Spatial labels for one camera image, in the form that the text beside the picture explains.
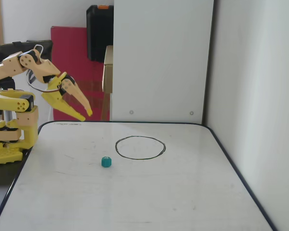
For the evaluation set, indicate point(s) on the black bag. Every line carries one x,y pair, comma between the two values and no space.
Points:
45,48

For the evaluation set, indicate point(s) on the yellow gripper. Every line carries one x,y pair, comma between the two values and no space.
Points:
54,96

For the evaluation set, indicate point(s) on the red board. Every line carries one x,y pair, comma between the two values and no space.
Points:
69,48

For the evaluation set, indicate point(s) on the black drawn circle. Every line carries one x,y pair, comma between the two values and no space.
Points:
116,145

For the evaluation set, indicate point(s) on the yellow and beige robot arm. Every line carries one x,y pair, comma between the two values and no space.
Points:
4,67

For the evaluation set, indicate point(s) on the black case with orange latch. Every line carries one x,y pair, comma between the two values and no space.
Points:
100,33

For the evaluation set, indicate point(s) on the cardboard box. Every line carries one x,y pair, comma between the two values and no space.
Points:
108,72

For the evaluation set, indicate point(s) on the small green cube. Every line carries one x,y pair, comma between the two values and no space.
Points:
106,162

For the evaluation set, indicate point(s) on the white dry-erase board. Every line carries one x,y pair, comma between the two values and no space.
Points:
135,192

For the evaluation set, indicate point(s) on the white upright panel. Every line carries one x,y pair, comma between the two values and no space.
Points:
161,60

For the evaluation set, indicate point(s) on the black and silver tripod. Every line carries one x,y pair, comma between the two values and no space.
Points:
4,83

